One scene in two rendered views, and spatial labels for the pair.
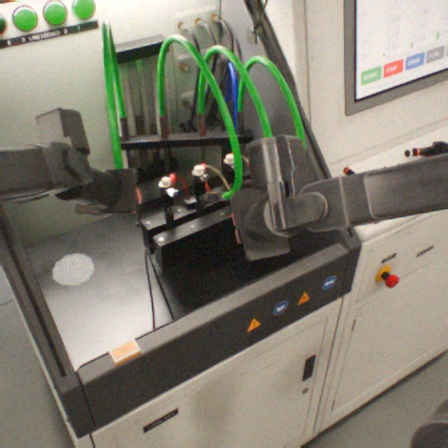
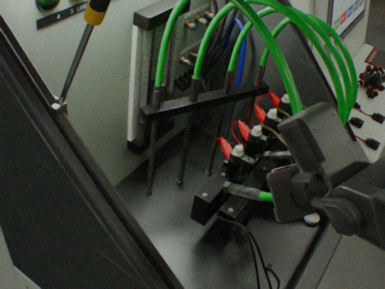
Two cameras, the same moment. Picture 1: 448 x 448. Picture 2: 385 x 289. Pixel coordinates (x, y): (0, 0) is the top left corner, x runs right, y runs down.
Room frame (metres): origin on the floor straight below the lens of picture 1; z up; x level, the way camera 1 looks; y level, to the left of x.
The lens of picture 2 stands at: (0.39, 0.52, 1.64)
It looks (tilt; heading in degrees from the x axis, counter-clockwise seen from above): 41 degrees down; 329
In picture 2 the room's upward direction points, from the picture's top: 10 degrees clockwise
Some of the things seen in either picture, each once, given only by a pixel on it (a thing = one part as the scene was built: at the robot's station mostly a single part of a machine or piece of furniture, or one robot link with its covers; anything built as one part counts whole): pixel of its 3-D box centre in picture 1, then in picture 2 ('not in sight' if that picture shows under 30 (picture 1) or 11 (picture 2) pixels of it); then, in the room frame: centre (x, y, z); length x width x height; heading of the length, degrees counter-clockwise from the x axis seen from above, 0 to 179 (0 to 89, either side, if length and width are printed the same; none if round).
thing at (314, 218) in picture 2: not in sight; (311, 218); (0.83, -0.13, 0.84); 0.04 x 0.04 x 0.01
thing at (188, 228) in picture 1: (215, 230); (245, 183); (0.94, 0.02, 0.91); 0.34 x 0.10 x 0.15; 122
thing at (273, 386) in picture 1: (228, 433); not in sight; (0.66, -0.01, 0.45); 0.65 x 0.02 x 0.68; 122
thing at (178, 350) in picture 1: (226, 327); (308, 276); (0.68, 0.00, 0.87); 0.62 x 0.04 x 0.16; 122
